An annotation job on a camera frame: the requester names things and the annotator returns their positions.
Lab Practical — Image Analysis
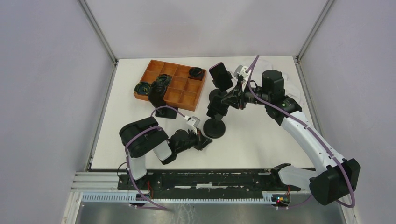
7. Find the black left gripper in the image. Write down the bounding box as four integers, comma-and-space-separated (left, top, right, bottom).
176, 127, 212, 154

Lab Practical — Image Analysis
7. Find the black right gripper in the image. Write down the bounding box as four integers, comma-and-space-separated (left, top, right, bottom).
222, 78, 271, 110

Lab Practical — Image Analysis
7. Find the small black phone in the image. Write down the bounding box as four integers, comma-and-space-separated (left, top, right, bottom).
206, 95, 229, 120

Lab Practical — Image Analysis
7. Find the purple edged black phone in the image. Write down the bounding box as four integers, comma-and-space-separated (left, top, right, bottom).
209, 62, 233, 92

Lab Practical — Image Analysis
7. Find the black round base phone stand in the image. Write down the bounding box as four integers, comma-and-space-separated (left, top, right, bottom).
209, 71, 233, 101

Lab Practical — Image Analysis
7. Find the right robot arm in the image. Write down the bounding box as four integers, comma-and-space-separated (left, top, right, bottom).
221, 67, 361, 208

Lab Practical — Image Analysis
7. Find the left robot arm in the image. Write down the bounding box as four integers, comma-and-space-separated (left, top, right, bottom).
119, 115, 212, 190

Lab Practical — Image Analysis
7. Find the black flat easel phone stand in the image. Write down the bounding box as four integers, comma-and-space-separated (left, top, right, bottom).
155, 105, 178, 119

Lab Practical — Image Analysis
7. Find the rolled tie top right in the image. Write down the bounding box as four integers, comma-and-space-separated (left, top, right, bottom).
188, 67, 205, 81

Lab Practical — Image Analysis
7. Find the white crumpled cloth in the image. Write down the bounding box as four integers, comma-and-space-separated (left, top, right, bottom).
251, 56, 307, 108

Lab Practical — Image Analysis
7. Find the orange wooden compartment tray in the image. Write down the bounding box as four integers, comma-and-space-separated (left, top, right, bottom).
134, 59, 207, 111

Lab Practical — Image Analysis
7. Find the rolled dark patterned tie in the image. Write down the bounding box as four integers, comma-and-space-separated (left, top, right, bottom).
148, 81, 167, 107

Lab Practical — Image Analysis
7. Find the rolled green patterned tie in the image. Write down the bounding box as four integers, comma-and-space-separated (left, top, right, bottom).
156, 74, 172, 86

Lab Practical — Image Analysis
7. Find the rolled blue yellow tie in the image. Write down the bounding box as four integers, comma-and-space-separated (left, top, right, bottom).
134, 82, 151, 96

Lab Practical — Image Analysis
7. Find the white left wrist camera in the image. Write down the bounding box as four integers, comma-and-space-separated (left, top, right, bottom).
184, 115, 200, 134

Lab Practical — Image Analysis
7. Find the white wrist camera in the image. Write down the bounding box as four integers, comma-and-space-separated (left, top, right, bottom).
233, 65, 251, 90
184, 115, 200, 134

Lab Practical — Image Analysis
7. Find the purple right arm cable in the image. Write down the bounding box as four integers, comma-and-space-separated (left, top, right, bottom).
246, 55, 356, 210

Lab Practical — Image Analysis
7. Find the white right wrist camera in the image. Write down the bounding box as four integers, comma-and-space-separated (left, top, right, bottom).
233, 65, 251, 90

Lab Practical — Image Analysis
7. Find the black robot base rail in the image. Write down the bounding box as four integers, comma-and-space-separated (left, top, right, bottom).
135, 169, 300, 199

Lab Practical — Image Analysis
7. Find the white slotted cable duct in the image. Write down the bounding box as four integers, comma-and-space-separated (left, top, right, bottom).
71, 171, 291, 205

